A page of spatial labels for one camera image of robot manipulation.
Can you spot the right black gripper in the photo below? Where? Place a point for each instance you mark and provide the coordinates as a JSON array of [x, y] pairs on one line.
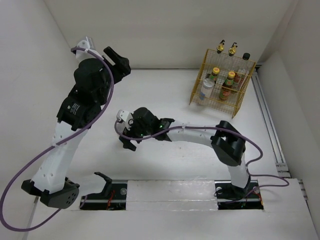
[[130, 133]]

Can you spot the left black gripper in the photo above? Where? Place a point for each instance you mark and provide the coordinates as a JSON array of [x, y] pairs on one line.
[[120, 70]]

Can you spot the blue label shaker jar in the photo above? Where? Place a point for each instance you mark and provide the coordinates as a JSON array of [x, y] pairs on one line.
[[206, 88]]

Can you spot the yellow cap sauce bottle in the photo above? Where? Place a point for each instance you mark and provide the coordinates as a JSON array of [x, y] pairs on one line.
[[213, 76], [226, 88]]

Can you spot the dark liquid square bottle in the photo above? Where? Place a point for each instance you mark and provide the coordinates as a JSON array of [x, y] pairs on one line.
[[220, 47]]

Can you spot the clear square oil bottle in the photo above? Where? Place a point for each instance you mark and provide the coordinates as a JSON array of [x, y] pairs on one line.
[[233, 49]]

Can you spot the red label clear bottle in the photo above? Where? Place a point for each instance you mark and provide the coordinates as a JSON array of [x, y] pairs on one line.
[[240, 73]]

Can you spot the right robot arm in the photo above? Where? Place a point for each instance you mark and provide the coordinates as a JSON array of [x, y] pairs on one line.
[[223, 138]]

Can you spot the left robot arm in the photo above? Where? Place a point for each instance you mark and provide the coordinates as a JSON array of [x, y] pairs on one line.
[[94, 78]]

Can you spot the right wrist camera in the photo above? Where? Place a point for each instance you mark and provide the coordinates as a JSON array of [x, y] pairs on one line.
[[124, 117]]

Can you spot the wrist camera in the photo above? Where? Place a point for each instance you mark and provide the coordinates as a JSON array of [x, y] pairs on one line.
[[124, 117], [85, 43]]

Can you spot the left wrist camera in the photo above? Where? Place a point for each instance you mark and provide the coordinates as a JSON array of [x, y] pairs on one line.
[[85, 43]]

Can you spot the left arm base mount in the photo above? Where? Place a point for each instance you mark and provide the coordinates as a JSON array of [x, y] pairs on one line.
[[100, 192]]

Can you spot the yellow wire rack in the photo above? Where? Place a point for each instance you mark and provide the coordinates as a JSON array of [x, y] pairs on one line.
[[222, 81]]

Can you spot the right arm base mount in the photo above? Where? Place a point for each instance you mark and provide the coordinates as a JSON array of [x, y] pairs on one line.
[[230, 197]]

